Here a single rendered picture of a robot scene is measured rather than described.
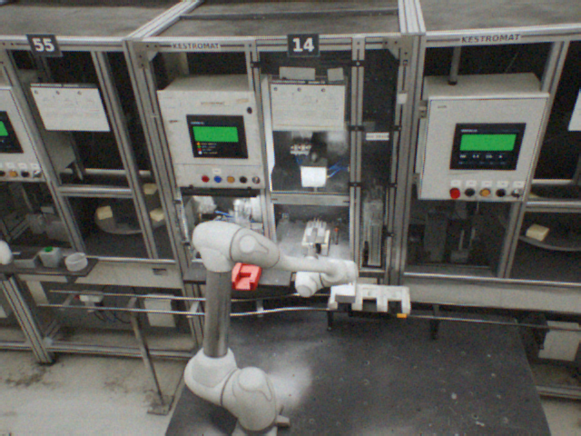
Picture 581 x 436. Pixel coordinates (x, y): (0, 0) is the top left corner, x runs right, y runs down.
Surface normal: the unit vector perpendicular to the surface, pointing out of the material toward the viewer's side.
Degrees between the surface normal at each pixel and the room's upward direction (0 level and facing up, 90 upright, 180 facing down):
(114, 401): 0
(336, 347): 0
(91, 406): 0
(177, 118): 90
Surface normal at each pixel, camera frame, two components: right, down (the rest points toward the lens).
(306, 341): -0.06, -0.83
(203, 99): -0.15, 0.55
